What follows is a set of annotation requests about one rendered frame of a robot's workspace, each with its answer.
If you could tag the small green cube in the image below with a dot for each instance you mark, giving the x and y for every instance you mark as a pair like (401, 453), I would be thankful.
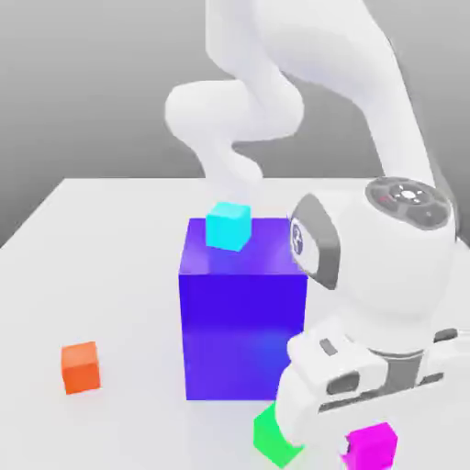
(270, 440)

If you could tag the small cyan cube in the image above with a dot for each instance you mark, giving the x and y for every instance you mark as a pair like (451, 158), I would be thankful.
(227, 227)

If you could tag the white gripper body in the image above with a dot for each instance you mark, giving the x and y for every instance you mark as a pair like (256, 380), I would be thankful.
(304, 422)

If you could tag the small orange cube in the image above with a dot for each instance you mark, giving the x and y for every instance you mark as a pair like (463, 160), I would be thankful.
(80, 369)

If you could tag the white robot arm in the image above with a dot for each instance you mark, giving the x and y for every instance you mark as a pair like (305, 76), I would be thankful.
(385, 279)

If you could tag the small magenta cube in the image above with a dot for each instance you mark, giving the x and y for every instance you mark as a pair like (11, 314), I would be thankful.
(372, 448)

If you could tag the large blue box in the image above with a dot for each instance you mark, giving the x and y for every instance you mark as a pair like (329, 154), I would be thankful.
(238, 323)

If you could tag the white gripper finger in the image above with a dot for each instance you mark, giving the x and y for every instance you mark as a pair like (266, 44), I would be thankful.
(345, 446)

